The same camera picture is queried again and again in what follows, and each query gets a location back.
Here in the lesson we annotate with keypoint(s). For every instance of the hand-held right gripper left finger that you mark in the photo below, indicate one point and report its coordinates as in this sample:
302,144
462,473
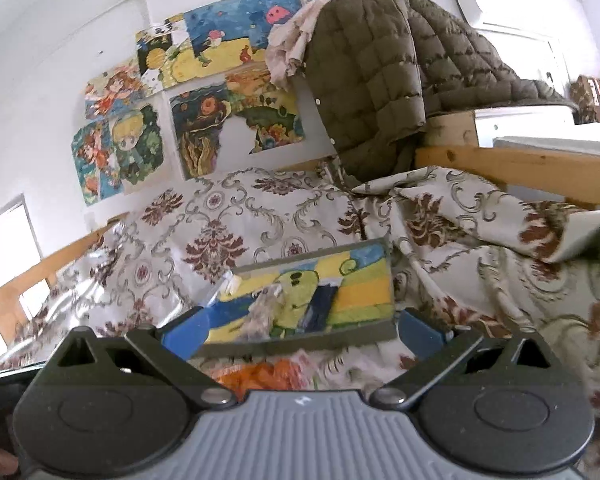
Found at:
182,335

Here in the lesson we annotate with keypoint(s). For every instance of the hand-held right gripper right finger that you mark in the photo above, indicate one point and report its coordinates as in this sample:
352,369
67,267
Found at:
420,335

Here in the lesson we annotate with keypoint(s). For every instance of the grey tray with cartoon print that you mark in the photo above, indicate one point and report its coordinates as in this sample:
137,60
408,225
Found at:
355,285

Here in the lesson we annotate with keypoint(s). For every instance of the clear plastic snack packet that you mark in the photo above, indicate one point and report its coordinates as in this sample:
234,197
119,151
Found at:
262,310

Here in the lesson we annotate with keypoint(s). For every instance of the orange snack packet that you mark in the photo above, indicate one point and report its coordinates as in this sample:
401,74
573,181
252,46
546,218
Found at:
260,375

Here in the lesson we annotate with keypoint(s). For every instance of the floral satin blanket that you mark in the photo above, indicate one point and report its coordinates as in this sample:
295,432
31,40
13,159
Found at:
280,210

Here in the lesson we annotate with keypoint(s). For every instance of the red-haired girl blue poster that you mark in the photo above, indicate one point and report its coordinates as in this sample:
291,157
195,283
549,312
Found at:
92,165

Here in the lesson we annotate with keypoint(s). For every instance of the white framed window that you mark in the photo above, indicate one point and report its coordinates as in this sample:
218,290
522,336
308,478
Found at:
525,55
5,260

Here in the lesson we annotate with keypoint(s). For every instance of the white board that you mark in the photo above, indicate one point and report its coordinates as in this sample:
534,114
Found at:
520,125

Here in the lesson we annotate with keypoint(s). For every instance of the olive quilted jacket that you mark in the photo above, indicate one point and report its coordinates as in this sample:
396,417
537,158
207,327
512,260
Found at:
380,60

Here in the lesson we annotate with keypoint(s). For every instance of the pink floral cloth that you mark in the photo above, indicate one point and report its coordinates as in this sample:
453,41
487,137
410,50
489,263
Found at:
290,40

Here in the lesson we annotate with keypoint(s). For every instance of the wooden bed frame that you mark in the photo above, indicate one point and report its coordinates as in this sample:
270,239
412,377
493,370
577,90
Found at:
480,165

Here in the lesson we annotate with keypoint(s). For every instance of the blond figure wall poster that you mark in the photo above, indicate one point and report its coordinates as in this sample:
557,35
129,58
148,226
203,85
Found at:
135,145

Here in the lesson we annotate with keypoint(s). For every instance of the dark swirly wall poster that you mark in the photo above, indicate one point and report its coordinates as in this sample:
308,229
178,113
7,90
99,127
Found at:
197,130

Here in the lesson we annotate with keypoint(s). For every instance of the orange landscape wall poster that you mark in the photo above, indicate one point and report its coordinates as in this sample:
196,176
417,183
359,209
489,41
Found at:
275,115

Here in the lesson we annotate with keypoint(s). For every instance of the orange-haired girl wall poster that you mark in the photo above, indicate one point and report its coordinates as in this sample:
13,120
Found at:
112,90

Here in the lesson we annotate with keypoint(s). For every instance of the yellow and green wall poster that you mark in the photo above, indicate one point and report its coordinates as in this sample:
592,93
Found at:
160,60

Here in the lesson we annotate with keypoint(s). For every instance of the blue wall poster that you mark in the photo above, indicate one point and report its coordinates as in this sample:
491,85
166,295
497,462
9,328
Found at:
230,20

